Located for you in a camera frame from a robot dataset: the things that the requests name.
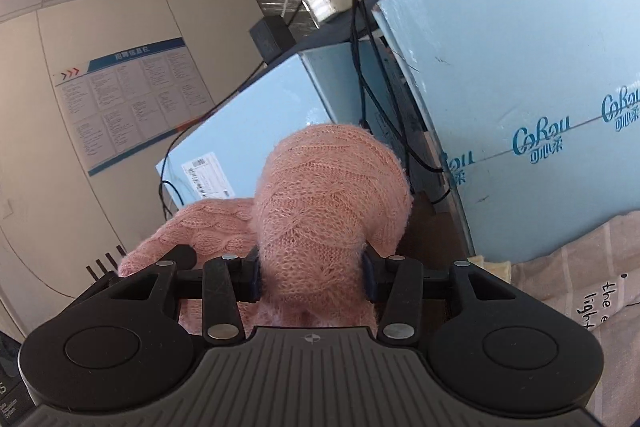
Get wall notice board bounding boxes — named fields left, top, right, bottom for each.
left=52, top=38, right=214, bottom=176

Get light blue foam board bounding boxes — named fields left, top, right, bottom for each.
left=373, top=0, right=639, bottom=262

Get black cables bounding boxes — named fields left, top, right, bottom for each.
left=158, top=0, right=452, bottom=223

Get black power adapter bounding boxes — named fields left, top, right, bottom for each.
left=250, top=15, right=296, bottom=65

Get pink knitted sweater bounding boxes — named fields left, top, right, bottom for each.
left=118, top=124, right=412, bottom=332

